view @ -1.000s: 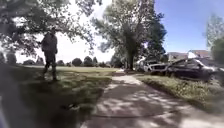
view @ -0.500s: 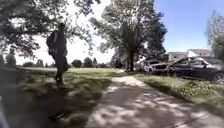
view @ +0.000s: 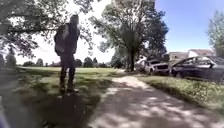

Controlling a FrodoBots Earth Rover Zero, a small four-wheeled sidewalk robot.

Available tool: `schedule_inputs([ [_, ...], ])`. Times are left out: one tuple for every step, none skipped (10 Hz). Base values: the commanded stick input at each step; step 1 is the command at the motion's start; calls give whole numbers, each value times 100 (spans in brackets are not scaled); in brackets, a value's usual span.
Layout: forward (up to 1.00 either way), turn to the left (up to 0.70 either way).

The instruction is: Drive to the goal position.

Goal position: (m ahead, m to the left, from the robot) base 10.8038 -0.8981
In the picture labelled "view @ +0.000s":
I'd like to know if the large leafy tree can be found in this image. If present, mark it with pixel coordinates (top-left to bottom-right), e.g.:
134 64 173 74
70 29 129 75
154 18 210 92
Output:
89 0 170 73

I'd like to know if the grey concrete path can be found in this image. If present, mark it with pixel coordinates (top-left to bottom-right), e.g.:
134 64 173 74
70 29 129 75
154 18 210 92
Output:
87 74 224 128

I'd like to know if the dark car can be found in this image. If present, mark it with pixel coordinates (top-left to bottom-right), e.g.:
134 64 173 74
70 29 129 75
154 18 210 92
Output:
169 55 224 83

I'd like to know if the green tree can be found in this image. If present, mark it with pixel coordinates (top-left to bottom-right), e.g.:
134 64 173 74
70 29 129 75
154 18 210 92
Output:
205 9 224 58

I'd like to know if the white pickup truck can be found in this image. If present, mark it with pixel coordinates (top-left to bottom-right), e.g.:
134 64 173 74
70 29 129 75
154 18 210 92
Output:
143 59 172 76

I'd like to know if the grass field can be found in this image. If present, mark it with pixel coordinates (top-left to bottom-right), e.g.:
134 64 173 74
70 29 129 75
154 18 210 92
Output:
0 65 126 128

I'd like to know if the person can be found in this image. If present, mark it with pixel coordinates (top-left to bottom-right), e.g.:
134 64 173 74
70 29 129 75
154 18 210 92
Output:
53 13 82 94

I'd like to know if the row of distant trees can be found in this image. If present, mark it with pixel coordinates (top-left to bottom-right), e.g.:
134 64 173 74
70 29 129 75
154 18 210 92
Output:
19 56 114 69

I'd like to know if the overhanging tree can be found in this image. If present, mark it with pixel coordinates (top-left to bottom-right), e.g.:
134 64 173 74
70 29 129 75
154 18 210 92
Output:
0 0 98 68

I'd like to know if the grass verge strip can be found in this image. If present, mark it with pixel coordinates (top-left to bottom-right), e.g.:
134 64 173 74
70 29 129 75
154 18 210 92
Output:
136 73 224 116

